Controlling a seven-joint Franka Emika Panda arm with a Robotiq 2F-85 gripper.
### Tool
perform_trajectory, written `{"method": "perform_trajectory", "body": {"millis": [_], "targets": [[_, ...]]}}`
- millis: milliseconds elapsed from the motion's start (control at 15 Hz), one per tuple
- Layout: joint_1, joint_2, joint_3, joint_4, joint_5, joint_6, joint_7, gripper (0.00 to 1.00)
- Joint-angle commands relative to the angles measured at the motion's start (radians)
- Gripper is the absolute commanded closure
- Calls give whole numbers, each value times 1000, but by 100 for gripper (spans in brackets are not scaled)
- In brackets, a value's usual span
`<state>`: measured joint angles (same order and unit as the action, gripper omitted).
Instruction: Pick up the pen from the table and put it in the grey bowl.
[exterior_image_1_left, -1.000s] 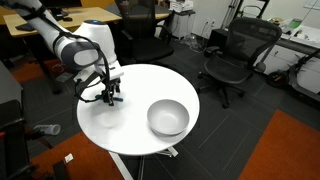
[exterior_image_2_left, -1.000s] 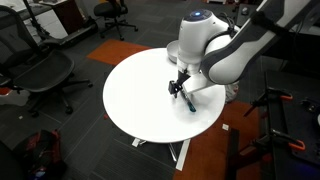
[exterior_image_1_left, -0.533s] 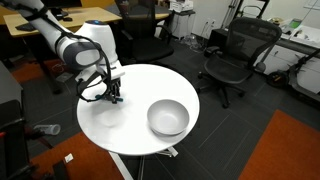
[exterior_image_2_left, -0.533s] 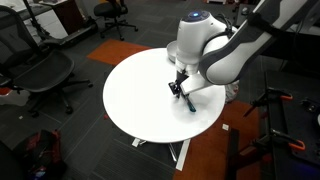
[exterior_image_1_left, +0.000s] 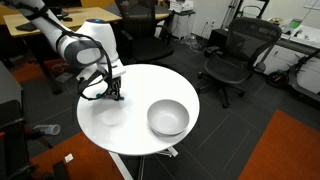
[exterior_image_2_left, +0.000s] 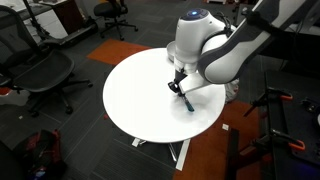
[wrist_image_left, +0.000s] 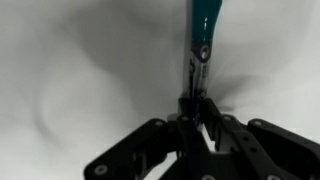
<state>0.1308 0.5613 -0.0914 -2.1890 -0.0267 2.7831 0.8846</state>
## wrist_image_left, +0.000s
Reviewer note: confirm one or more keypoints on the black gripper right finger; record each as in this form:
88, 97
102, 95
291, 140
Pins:
266, 146

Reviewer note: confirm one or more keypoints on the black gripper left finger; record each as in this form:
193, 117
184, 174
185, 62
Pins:
146, 146

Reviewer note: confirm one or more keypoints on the teal marker pen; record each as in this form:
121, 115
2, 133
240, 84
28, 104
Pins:
201, 40

